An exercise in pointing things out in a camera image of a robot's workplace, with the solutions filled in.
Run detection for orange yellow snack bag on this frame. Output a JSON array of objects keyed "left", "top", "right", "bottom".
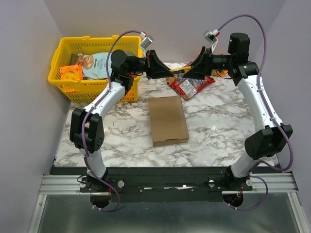
[{"left": 211, "top": 70, "right": 228, "bottom": 76}]

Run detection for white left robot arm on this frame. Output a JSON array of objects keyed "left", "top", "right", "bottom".
[{"left": 69, "top": 50, "right": 174, "bottom": 192}]

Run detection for orange snack box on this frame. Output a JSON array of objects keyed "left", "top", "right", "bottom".
[{"left": 60, "top": 65, "right": 83, "bottom": 81}]

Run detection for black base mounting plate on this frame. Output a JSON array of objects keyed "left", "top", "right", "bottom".
[{"left": 43, "top": 167, "right": 291, "bottom": 207}]

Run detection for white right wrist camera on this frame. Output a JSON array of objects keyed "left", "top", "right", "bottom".
[{"left": 203, "top": 29, "right": 220, "bottom": 53}]

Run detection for green round melon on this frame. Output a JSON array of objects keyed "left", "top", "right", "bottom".
[{"left": 123, "top": 51, "right": 135, "bottom": 57}]

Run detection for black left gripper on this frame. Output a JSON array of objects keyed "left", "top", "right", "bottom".
[{"left": 124, "top": 50, "right": 173, "bottom": 80}]

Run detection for yellow utility knife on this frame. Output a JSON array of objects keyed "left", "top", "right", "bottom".
[{"left": 170, "top": 66, "right": 192, "bottom": 74}]

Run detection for light blue chips bag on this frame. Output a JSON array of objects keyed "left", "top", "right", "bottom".
[{"left": 75, "top": 52, "right": 112, "bottom": 80}]

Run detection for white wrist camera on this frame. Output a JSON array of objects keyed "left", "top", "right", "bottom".
[
  {"left": 139, "top": 32, "right": 154, "bottom": 56},
  {"left": 203, "top": 29, "right": 220, "bottom": 53}
]

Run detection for brown cardboard express box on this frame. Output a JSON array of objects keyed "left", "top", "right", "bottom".
[{"left": 148, "top": 96, "right": 189, "bottom": 147}]

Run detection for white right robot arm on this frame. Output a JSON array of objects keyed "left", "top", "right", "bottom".
[{"left": 184, "top": 30, "right": 293, "bottom": 190}]

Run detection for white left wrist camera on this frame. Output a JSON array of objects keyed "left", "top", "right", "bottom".
[{"left": 139, "top": 32, "right": 154, "bottom": 56}]

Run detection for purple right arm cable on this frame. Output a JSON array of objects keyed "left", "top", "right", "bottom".
[{"left": 217, "top": 15, "right": 294, "bottom": 211}]

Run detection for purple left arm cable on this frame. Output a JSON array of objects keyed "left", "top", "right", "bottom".
[{"left": 81, "top": 30, "right": 146, "bottom": 212}]

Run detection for red snack bag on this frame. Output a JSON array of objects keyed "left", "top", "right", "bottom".
[{"left": 166, "top": 73, "right": 215, "bottom": 100}]

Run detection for aluminium rail frame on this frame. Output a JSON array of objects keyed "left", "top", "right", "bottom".
[{"left": 26, "top": 62, "right": 304, "bottom": 233}]

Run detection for yellow plastic shopping basket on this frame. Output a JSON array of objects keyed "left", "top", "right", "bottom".
[{"left": 48, "top": 35, "right": 143, "bottom": 103}]

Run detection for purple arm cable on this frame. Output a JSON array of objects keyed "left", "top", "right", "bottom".
[
  {"left": 217, "top": 15, "right": 294, "bottom": 211},
  {"left": 81, "top": 30, "right": 146, "bottom": 212}
]

